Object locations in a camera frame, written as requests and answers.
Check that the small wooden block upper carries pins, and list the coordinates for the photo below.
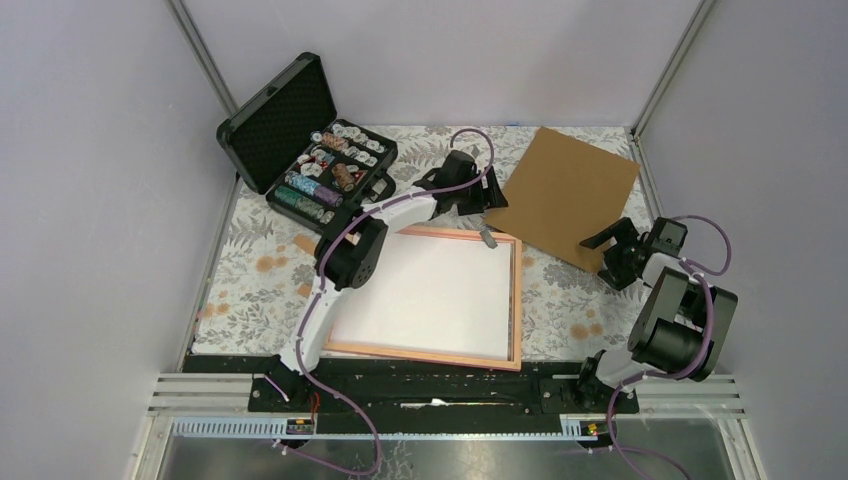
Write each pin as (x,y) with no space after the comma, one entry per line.
(305,243)

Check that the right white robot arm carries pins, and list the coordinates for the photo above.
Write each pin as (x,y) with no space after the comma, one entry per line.
(682,326)

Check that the orange chip stack rear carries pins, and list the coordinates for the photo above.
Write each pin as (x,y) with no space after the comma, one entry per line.
(334,142)

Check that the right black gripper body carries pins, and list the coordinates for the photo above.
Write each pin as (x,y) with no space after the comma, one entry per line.
(620,254)

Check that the small wooden block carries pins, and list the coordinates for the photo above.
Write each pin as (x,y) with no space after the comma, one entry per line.
(305,243)
(304,290)

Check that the light blue chip stack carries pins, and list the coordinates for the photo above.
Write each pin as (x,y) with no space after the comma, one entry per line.
(302,183)

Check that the small wooden block lower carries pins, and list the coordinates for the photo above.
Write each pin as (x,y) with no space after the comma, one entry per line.
(304,290)

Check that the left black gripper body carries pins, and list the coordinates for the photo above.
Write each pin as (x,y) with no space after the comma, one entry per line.
(468,195)

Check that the purple poker chip stack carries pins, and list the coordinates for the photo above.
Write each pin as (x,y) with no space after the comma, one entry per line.
(328,195)

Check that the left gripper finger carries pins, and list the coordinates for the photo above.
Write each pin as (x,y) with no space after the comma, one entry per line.
(483,195)
(430,181)

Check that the floral patterned table mat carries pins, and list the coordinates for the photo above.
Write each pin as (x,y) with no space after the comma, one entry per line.
(252,306)

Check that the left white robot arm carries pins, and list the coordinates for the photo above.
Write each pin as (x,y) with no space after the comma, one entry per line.
(347,256)

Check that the brown cardboard backing board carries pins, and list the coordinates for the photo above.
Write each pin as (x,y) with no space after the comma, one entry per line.
(562,191)

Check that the orange poker chip stack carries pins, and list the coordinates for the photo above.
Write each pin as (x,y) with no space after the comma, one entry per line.
(343,177)

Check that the black poker chip case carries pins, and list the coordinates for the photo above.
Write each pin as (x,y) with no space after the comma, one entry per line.
(279,130)

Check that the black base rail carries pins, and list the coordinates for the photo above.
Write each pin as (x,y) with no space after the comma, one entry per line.
(407,397)

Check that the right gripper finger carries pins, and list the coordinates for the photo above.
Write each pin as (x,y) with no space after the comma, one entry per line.
(621,232)
(619,275)

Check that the green poker chip stack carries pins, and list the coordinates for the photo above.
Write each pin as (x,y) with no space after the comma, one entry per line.
(300,203)

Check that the wooden picture frame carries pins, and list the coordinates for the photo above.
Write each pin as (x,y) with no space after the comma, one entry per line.
(517,298)

